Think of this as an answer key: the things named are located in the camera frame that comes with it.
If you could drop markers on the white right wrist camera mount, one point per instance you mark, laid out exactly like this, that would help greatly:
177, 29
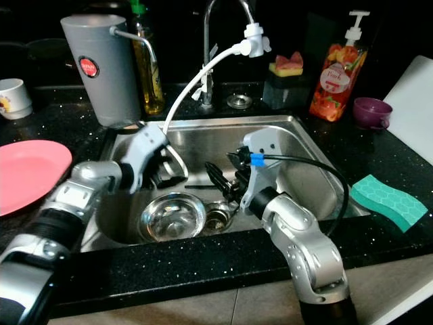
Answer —
264, 141

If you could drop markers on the tall chrome faucet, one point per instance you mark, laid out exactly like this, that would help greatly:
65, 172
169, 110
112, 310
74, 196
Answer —
207, 57

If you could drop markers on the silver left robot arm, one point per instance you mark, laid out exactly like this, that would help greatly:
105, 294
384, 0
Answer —
54, 230

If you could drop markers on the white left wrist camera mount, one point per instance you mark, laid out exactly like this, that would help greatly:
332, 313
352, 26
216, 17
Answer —
150, 142

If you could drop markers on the blue tape band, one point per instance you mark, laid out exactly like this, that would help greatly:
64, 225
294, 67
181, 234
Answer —
257, 160

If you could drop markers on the white cup with cartoon print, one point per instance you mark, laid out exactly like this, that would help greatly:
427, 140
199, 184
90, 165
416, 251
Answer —
15, 100

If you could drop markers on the pink round plate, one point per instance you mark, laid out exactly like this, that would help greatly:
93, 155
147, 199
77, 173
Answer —
34, 176

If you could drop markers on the white cutting board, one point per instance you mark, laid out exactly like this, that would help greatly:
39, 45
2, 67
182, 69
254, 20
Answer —
413, 95

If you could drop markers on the purple cup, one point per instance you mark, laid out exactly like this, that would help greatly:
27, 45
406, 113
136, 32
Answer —
369, 112

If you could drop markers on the stainless steel sink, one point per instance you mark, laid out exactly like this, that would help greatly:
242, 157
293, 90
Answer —
210, 139

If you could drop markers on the black sponge holder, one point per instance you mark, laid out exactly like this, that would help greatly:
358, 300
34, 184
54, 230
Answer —
284, 93

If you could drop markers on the round chrome hole cover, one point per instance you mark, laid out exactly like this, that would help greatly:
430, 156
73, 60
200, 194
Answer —
239, 101

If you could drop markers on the oil bottle with green cap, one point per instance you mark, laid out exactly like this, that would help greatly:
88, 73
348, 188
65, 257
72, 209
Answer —
150, 84

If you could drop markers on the teal wavy sponge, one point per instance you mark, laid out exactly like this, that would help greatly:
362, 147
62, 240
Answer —
389, 202

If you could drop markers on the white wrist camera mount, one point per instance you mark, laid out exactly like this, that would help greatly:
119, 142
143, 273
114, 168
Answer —
150, 142
264, 141

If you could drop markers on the steel sink drain strainer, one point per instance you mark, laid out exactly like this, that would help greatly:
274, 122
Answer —
218, 217

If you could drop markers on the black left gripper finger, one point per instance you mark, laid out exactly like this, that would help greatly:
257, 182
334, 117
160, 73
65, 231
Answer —
178, 181
176, 165

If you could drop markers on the pink scrub pad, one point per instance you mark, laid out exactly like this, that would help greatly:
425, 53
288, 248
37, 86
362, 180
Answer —
289, 59

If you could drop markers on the white faucet diverter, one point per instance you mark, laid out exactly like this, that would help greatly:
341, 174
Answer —
257, 40

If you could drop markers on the small chrome filter spout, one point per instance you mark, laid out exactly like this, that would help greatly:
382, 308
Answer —
135, 36

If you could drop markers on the grey water filter canister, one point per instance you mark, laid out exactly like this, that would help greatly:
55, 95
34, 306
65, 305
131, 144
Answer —
101, 95

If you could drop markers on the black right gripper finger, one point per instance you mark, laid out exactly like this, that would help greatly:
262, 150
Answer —
220, 179
235, 158

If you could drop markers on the yellow sponge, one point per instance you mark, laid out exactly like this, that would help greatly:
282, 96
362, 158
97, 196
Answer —
284, 70

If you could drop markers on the round steel bowl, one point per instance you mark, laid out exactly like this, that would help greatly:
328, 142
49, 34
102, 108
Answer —
171, 218

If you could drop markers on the peach soap pump bottle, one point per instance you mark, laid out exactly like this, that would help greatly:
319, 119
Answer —
335, 84

